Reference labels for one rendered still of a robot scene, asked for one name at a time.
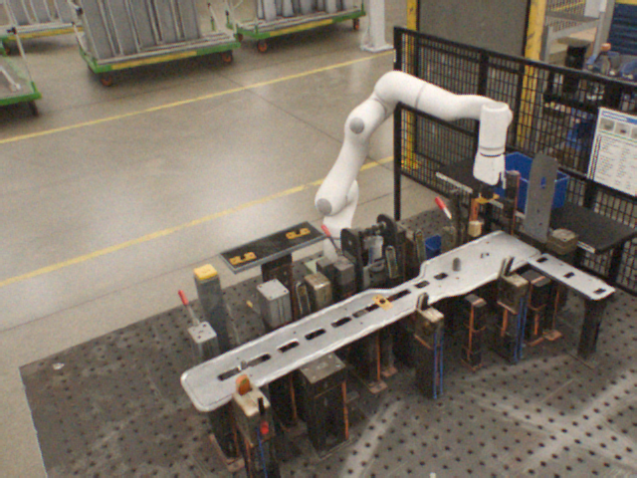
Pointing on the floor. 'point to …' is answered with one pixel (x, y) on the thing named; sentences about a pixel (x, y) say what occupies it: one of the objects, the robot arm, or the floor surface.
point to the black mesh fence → (507, 127)
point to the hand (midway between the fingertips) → (487, 192)
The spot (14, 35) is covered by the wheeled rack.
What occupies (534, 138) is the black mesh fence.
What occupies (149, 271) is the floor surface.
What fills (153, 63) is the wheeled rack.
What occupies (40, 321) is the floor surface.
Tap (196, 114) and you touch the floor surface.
